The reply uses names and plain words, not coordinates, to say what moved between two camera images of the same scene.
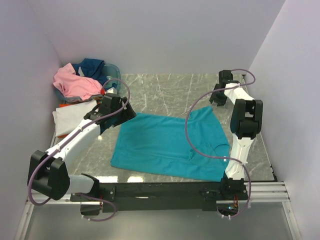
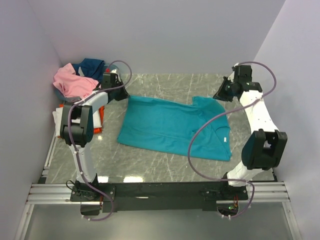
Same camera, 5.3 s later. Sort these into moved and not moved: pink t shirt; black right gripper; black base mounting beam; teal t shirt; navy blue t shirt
Moved: black right gripper; teal t shirt
Not moved: black base mounting beam; pink t shirt; navy blue t shirt
